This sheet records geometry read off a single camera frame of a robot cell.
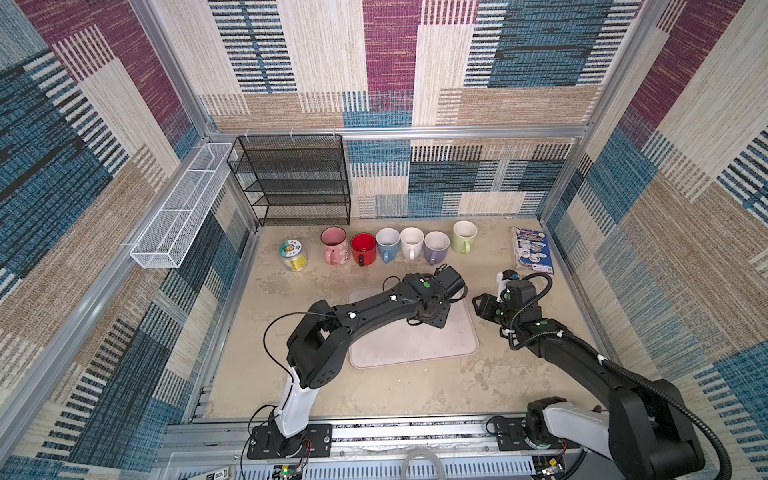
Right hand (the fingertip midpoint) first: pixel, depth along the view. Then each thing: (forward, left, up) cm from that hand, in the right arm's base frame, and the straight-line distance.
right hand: (478, 305), depth 88 cm
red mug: (+26, +34, -3) cm, 43 cm away
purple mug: (+27, +8, -4) cm, 29 cm away
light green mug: (+27, -1, 0) cm, 27 cm away
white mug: (+24, +17, +1) cm, 30 cm away
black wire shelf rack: (+47, +59, +11) cm, 76 cm away
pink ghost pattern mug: (+24, +44, +3) cm, 50 cm away
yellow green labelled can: (+21, +57, 0) cm, 61 cm away
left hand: (-3, +12, +1) cm, 13 cm away
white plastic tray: (-7, +19, -9) cm, 22 cm away
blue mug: (+27, +26, -1) cm, 38 cm away
